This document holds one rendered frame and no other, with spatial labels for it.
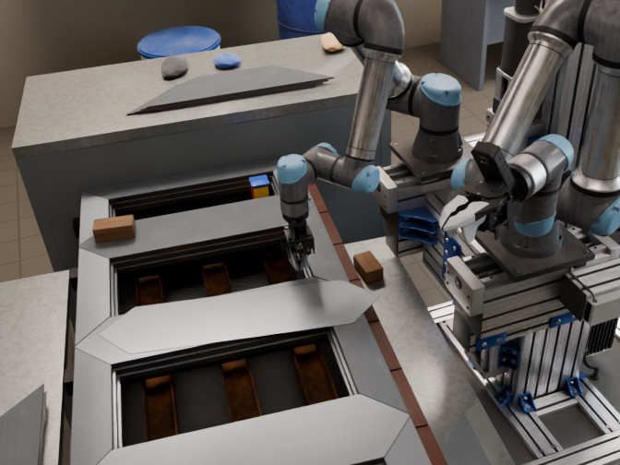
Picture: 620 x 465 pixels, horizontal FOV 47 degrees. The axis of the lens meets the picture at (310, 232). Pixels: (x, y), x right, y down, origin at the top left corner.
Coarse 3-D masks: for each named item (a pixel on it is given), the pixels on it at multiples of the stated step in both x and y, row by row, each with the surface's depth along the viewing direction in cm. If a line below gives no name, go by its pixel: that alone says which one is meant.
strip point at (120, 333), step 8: (128, 312) 194; (120, 320) 191; (128, 320) 191; (112, 328) 189; (120, 328) 188; (128, 328) 188; (104, 336) 186; (112, 336) 186; (120, 336) 186; (128, 336) 186; (120, 344) 184; (128, 344) 183; (128, 352) 181
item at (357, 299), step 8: (344, 280) 199; (344, 288) 196; (352, 288) 196; (360, 288) 196; (352, 296) 193; (360, 296) 193; (352, 304) 190; (360, 304) 190; (368, 304) 190; (352, 312) 188; (360, 312) 188; (352, 320) 186
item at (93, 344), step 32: (160, 192) 243; (192, 192) 246; (224, 192) 248; (128, 256) 215; (160, 256) 217; (192, 256) 219; (256, 288) 199; (96, 352) 182; (160, 352) 180; (192, 352) 182; (224, 352) 184; (256, 352) 186; (352, 384) 171
